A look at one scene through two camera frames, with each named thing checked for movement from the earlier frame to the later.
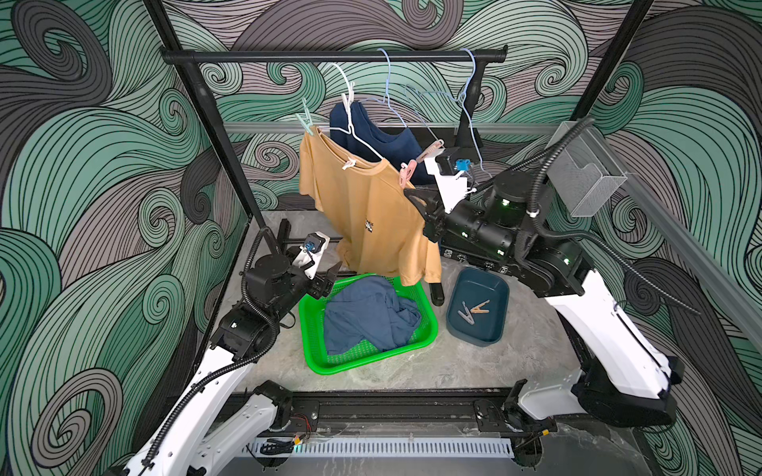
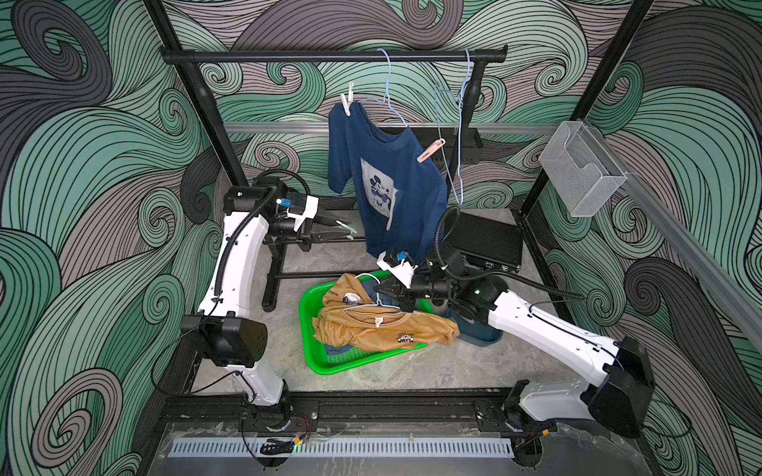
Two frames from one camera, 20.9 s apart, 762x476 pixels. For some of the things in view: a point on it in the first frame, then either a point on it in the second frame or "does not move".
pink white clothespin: [432, 151] does not move
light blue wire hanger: [462, 98] to [458, 195]
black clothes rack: [190, 57] does not move
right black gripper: [437, 228] to [402, 293]
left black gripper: [319, 286] to [313, 236]
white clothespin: [351, 99] does not move
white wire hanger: [351, 127] to [378, 299]
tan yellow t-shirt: [379, 228] to [351, 318]
